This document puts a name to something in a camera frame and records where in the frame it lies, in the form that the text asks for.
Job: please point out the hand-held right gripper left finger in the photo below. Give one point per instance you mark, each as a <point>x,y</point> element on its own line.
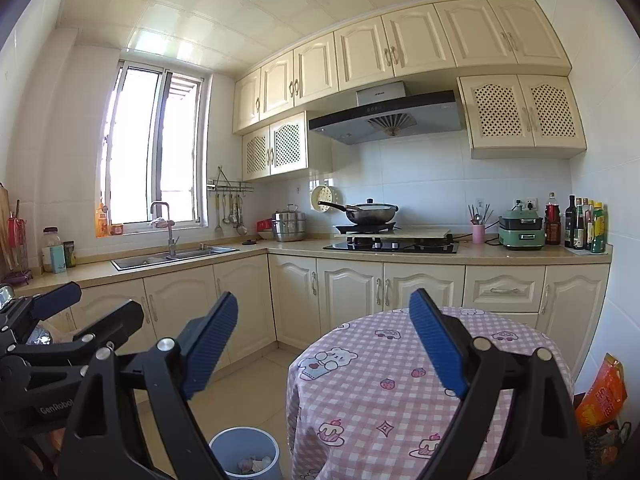
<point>210,345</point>

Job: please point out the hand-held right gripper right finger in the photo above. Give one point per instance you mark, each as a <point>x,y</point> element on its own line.
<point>440,345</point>

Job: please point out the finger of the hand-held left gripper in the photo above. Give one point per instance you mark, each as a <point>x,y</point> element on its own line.
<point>120,317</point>
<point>55,300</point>

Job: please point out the blue plastic bucket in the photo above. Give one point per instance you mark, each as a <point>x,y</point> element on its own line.
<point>225,447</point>

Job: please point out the teal box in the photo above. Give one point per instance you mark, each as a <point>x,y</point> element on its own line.
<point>59,260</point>

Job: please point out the dark jar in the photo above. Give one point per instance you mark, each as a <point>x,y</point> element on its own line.
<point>70,255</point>

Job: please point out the clear plastic jar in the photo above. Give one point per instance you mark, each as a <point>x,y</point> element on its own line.
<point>49,240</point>

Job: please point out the red utensil holder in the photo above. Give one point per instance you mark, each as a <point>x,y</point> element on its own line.
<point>19,250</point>

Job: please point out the round table pink checked cloth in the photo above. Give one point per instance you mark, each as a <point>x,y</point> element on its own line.
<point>380,360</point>

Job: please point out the steel kitchen sink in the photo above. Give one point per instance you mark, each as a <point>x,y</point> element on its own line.
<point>160,260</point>

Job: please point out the wooden chopping board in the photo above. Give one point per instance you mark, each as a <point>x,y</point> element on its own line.
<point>4,230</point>

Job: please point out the small pink jar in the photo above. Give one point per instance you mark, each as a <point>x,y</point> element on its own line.
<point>117,229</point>

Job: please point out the orange bottle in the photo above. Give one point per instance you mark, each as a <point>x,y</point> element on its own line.
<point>102,222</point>

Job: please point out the steel faucet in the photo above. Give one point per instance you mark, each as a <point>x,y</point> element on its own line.
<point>171,232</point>

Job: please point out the cream base cabinets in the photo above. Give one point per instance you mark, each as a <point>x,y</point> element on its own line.
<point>350,285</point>

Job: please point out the black gas hob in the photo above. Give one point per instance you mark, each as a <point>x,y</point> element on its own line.
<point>390,247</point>

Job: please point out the beige cutting board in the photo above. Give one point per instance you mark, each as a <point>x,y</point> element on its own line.
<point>425,234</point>

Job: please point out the pink utensil holder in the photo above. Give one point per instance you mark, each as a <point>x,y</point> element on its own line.
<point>478,234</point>

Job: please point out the hanging steel spatula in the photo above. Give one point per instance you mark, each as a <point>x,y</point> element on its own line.
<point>219,227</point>

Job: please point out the hanging steel ladle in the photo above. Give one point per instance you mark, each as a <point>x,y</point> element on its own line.
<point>227,217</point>
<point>241,227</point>

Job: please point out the white bowl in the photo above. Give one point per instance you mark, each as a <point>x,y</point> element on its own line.
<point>265,235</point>

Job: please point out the red bowl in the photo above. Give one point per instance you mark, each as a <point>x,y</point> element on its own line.
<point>264,225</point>

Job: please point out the black portable burner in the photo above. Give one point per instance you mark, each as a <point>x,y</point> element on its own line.
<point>367,228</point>

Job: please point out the green electric grill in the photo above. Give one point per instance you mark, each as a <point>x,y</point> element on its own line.
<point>521,230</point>

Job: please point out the steel steamer pot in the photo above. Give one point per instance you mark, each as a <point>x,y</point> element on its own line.
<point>288,225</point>

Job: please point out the black wok with lid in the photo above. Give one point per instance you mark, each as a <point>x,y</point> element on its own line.
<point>372,214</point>

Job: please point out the orange snack bag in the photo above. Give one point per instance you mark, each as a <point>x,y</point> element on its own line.
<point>602,395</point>

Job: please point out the kitchen window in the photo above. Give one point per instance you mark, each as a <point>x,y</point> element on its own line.
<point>140,145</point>

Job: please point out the dark glass bottle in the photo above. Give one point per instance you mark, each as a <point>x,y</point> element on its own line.
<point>570,225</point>

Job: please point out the dark sauce bottle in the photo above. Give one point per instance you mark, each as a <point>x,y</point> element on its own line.
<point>589,230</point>
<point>579,230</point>

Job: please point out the cream colander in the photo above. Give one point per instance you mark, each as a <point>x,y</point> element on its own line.
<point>322,195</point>

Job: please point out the green yellow bottle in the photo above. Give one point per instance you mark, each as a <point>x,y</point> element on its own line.
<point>599,230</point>

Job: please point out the dark printed bag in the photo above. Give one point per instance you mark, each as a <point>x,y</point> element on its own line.
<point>607,452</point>

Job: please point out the cream lattice door cabinet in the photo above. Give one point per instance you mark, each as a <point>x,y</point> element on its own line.
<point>522,115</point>
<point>275,150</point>

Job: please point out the grey range hood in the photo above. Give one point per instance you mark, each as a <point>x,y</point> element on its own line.
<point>385,120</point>

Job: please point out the steel wall utensil rack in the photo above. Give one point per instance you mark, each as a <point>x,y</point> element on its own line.
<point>230,186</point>

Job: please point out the white wall socket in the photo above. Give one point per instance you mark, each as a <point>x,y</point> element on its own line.
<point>527,205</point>

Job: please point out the cream upper wall cabinets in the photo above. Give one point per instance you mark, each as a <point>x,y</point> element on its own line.
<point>365,55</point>

